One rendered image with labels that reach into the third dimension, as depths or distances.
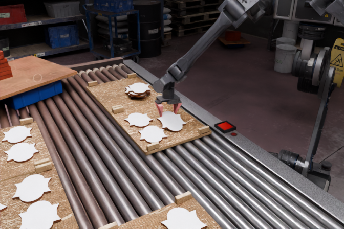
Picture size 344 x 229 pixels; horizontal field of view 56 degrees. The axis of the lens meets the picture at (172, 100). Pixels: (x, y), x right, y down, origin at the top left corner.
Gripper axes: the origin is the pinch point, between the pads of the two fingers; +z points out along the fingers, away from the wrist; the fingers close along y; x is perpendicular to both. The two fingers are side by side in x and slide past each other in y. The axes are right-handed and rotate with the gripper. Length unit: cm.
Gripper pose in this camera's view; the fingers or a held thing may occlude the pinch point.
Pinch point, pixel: (167, 114)
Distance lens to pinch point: 158.6
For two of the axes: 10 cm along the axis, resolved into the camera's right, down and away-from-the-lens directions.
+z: -0.2, 9.3, 3.6
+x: -4.0, -3.3, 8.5
